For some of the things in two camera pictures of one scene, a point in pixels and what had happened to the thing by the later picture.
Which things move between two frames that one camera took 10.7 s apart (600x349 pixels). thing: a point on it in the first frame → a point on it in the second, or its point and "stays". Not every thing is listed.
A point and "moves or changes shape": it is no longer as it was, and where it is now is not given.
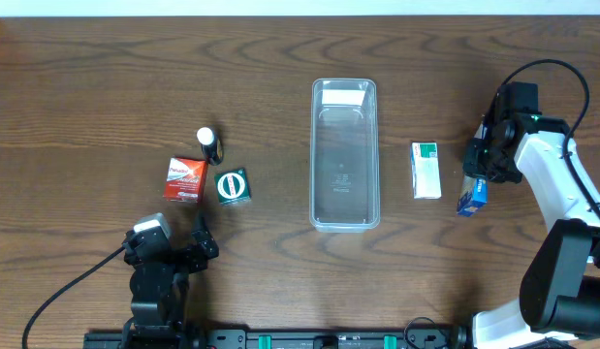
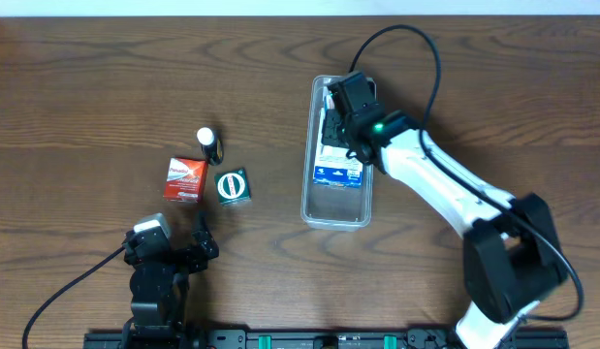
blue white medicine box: [473, 195] moves or changes shape
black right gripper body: [481, 165] → [336, 128]
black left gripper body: [181, 255] stays
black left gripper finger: [201, 233] stays
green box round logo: [233, 187] stays
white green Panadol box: [426, 171] moves or changes shape
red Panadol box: [185, 179] stays
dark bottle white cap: [210, 142] stays
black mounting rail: [357, 338] stays
